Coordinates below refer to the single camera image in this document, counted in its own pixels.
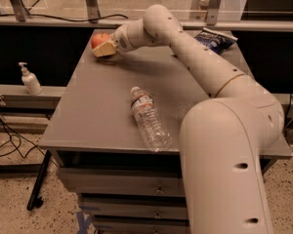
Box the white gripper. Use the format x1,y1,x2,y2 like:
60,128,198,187
92,19,144,58

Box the red apple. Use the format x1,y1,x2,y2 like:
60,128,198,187
91,32,110,49

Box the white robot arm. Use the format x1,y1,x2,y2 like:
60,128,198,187
91,5,284,234

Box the clear plastic water bottle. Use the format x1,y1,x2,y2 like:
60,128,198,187
131,87,172,152

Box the white pump dispenser bottle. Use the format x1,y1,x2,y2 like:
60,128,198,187
19,62,42,95

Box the blue chip bag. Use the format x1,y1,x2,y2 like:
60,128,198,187
195,27,237,55

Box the grey drawer cabinet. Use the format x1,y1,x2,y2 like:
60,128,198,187
38,28,293,234

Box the black stand leg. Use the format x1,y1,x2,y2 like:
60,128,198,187
26,150,51,211

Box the blue floor tape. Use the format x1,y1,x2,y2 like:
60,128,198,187
76,209,99,234

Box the metal railing frame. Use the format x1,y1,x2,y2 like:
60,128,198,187
0,0,293,32

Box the black cable on ledge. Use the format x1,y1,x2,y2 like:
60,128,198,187
0,14,129,23

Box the black floor cables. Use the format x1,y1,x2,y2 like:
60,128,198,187
0,96,47,159

